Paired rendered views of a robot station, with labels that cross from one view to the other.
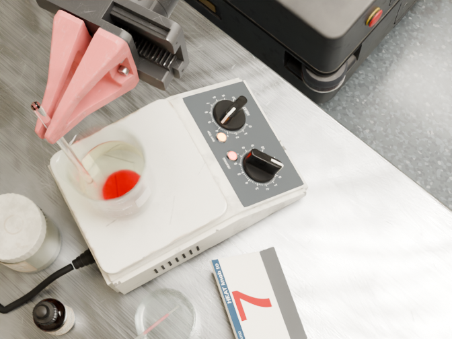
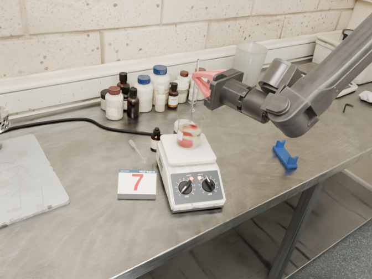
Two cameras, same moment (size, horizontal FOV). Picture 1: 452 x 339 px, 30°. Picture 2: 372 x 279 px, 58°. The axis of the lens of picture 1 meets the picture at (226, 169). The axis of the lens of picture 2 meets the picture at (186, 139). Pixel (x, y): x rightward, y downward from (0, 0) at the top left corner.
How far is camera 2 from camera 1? 68 cm
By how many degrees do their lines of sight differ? 58
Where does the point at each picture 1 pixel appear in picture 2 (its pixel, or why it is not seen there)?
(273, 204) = (169, 188)
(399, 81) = not seen: outside the picture
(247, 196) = (174, 177)
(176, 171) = (188, 155)
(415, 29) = not seen: outside the picture
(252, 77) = (227, 212)
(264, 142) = (195, 195)
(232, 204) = (172, 171)
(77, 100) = (200, 75)
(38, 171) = not seen: hidden behind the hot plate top
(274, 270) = (146, 196)
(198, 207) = (173, 156)
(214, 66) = (234, 202)
